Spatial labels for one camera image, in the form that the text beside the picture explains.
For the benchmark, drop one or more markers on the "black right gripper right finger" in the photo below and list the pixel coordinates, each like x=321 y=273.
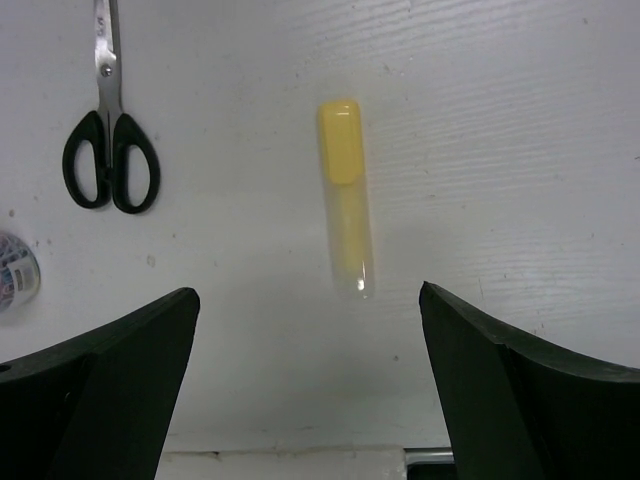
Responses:
x=517 y=406

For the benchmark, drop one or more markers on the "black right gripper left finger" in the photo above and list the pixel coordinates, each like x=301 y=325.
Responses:
x=99 y=405

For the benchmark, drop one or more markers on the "jar of rubber bands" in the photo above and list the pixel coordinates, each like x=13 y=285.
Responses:
x=20 y=278

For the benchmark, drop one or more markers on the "black handled scissors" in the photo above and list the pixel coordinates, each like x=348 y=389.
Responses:
x=110 y=131

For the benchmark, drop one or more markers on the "yellow highlighter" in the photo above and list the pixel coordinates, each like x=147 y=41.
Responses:
x=342 y=154

